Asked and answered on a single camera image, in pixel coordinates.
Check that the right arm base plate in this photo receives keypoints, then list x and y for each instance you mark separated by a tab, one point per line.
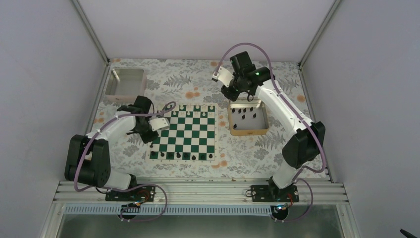
267	193

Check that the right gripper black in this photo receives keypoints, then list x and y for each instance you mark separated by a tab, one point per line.
233	96

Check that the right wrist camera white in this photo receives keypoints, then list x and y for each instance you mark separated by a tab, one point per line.
224	76

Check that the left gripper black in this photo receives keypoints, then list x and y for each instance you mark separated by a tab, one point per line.
146	139

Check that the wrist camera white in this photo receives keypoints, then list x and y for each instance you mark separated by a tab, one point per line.
159	124
224	76

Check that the aluminium rail frame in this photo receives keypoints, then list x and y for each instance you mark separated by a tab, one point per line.
205	196

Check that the tan metal tray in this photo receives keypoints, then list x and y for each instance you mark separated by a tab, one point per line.
249	126

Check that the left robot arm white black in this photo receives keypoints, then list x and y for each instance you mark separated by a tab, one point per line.
88	159

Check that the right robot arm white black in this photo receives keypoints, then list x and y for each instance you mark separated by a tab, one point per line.
303	149

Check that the pink white tray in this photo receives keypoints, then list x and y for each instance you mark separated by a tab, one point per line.
125	84

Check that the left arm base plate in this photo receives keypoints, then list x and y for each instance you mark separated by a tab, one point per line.
144	193

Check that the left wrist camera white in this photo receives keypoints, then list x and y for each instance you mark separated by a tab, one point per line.
159	124

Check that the green white chessboard mat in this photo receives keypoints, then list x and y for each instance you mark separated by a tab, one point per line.
194	135

